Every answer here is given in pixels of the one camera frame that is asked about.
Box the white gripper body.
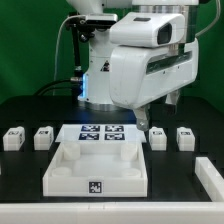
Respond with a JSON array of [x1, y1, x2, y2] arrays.
[[109, 40, 198, 109]]

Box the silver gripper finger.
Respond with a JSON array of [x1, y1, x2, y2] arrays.
[[134, 106, 150, 131], [165, 90, 180, 105]]

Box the white square table top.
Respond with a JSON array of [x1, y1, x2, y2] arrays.
[[43, 142, 148, 197]]

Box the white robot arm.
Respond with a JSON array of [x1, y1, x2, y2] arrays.
[[66, 0, 200, 131]]

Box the white marker tag sheet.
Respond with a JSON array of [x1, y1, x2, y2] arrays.
[[56, 124, 146, 142]]

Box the white L-shaped obstacle fence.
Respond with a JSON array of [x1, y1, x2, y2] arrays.
[[195, 157, 224, 202]]

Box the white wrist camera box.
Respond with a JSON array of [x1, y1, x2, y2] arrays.
[[109, 12, 185, 48]]

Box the black cables at base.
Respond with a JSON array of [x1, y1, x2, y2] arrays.
[[33, 77, 84, 98]]

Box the black camera on stand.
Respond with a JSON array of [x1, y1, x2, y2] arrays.
[[66, 13, 118, 43]]

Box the white cable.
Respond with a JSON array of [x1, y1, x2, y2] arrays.
[[52, 14, 84, 96]]

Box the white front rail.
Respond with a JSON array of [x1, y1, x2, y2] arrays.
[[0, 202, 224, 224]]

